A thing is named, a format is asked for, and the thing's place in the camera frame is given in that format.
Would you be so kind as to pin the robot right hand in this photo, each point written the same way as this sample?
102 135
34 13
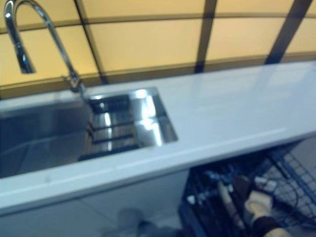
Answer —
243 187

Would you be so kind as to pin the cream round plate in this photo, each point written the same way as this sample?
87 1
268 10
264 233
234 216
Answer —
230 205

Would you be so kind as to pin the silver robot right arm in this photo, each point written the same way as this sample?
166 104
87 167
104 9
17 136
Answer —
259 209

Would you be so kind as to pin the white cabinet door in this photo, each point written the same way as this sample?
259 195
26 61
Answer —
37 222
138 205

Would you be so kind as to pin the black sink drying rack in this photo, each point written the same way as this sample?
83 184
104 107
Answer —
103 153

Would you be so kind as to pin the stainless steel sink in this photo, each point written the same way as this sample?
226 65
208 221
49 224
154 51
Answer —
37 135

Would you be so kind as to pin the chrome gooseneck faucet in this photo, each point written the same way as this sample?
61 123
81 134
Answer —
55 37

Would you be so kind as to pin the dark window frame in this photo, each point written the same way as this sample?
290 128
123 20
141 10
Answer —
205 37

